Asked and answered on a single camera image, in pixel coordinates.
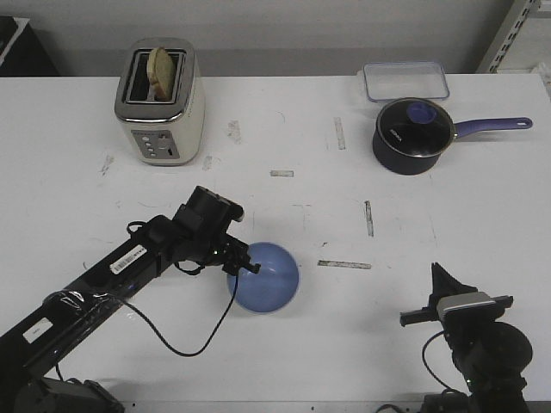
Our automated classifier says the cream two-slot toaster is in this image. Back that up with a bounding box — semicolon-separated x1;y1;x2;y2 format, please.
115;37;206;166

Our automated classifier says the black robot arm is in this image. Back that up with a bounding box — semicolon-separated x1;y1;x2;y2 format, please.
1;186;260;412
399;262;533;412

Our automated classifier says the dark blue saucepan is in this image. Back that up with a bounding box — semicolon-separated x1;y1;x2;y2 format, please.
372;97;533;176

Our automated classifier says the bread slice in toaster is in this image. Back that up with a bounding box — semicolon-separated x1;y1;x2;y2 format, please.
146;47;176;102

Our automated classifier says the white metal shelf rack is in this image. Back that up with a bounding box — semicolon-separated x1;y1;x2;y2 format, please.
474;1;550;74

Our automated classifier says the clear plastic food container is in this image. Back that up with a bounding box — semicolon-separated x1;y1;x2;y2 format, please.
362;61;450;102

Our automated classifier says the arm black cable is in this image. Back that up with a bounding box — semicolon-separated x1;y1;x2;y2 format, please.
115;262;242;357
421;330;457;395

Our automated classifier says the blue bowl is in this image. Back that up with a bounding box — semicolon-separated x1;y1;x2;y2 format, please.
226;242;300;313

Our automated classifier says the glass pot lid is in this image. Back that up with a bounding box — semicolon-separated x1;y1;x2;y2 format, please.
376;98;455;157

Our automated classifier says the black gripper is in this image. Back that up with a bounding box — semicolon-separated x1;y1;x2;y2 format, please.
399;262;513;337
172;186;261;275

